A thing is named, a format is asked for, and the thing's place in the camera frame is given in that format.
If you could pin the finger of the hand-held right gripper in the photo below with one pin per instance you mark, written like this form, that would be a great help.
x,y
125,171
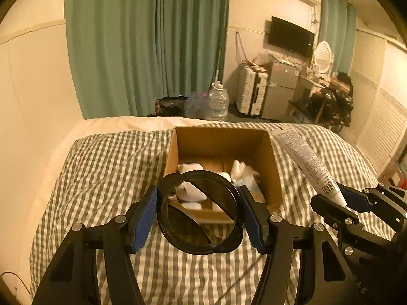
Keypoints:
x,y
334,211
356,198

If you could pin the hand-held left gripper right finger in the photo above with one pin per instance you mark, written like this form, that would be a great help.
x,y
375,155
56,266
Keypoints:
x,y
252,219

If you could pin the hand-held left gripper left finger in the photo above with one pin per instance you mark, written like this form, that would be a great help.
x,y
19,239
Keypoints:
x,y
144,216

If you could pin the blue white tissue pack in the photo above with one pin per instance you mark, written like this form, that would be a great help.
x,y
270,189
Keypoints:
x,y
252,190

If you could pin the white sock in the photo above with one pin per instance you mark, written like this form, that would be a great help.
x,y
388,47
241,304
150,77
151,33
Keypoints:
x,y
243,170

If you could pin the black round lens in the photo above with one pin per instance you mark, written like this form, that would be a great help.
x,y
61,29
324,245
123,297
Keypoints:
x,y
197,228

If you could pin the white printed tube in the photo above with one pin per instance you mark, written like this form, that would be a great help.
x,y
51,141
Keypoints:
x,y
305,159

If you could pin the white cylindrical bottle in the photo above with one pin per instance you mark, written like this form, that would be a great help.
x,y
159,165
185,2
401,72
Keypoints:
x,y
190,167

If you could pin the brown cardboard box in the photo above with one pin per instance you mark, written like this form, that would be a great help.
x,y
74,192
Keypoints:
x,y
219,143

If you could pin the grey checked blanket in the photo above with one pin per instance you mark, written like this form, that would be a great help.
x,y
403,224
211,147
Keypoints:
x,y
105,171

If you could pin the black garbage bags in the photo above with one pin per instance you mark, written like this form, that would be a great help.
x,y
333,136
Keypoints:
x,y
334,101

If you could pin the white louvred wardrobe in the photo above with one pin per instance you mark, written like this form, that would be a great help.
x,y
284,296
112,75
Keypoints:
x,y
378,101

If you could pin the dark bag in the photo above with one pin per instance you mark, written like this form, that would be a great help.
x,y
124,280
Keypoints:
x,y
168,106

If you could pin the clear water jug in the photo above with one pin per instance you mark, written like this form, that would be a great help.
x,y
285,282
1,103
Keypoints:
x,y
218,103

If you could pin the bag of plastic bottles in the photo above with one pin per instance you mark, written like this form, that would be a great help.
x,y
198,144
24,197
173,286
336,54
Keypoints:
x,y
197,104

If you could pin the white dressing table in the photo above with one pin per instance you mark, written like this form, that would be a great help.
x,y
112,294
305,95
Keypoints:
x,y
305,84

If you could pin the white suitcase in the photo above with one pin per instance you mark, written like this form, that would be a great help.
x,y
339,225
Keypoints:
x,y
252,92

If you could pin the silver small fridge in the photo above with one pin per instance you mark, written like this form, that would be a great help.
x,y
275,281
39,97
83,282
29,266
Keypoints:
x,y
281,92

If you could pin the white oval mirror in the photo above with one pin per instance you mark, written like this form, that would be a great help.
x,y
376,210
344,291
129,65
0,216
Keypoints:
x,y
323,57

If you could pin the clear plastic bag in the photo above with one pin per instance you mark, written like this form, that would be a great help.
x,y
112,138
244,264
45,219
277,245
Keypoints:
x,y
260,59

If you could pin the white curtain wand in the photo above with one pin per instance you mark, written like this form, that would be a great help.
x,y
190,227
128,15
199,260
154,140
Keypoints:
x,y
217,60

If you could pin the narrow green curtain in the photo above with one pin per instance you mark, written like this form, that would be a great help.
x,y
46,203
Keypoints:
x,y
337,25

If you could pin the wide green curtain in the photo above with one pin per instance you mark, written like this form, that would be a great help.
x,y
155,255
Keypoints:
x,y
111,44

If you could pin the black wall television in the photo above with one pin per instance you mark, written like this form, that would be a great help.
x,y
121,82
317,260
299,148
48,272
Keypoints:
x,y
291,36

